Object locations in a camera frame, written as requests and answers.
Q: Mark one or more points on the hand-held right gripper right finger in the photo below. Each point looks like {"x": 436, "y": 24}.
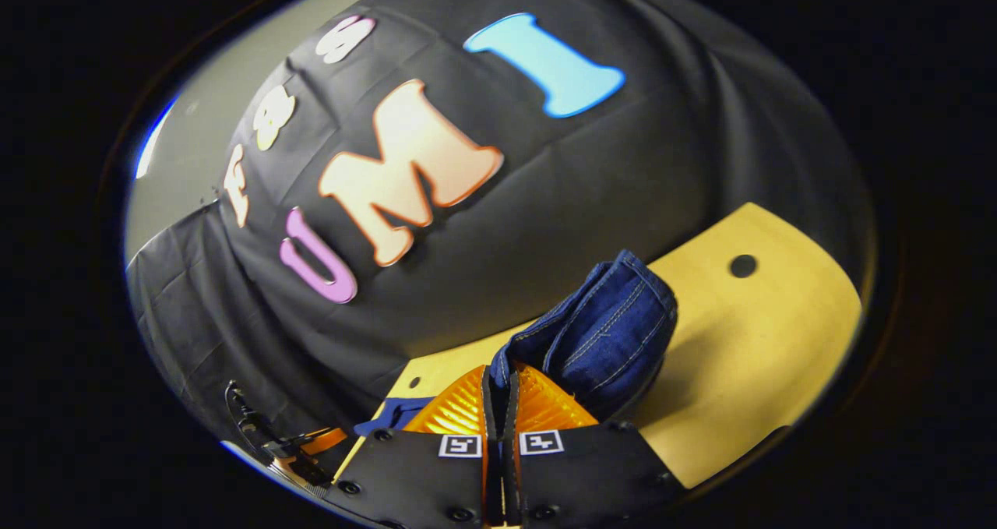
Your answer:
{"x": 510, "y": 412}

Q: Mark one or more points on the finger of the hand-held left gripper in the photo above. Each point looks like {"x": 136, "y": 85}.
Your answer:
{"x": 327, "y": 439}

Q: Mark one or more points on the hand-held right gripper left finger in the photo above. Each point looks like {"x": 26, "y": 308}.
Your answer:
{"x": 489, "y": 404}

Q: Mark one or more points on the blue denim jeans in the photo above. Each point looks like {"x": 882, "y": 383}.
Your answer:
{"x": 607, "y": 334}

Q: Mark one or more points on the black backdrop cloth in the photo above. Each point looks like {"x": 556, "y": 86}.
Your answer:
{"x": 584, "y": 194}

